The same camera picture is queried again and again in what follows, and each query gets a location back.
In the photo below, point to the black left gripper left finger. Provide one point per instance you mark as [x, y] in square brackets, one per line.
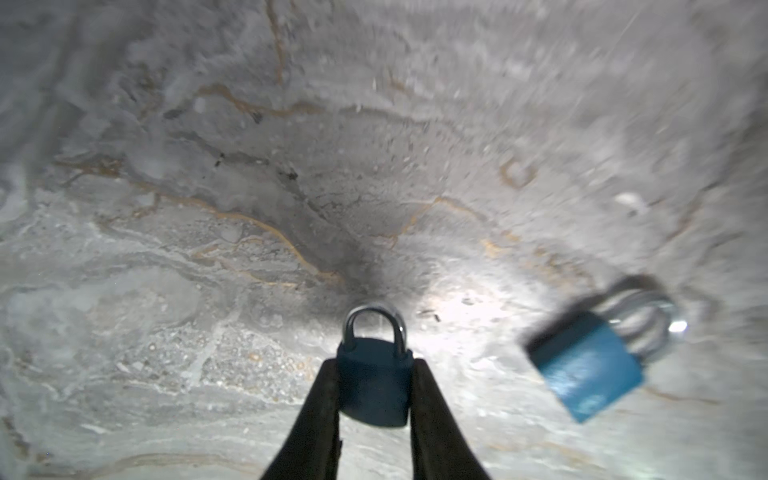
[313, 447]

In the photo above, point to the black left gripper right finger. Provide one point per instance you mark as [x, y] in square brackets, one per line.
[438, 448]

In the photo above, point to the small blue padlock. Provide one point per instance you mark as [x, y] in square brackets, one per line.
[375, 374]

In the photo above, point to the large blue padlock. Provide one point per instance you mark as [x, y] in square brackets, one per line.
[597, 350]

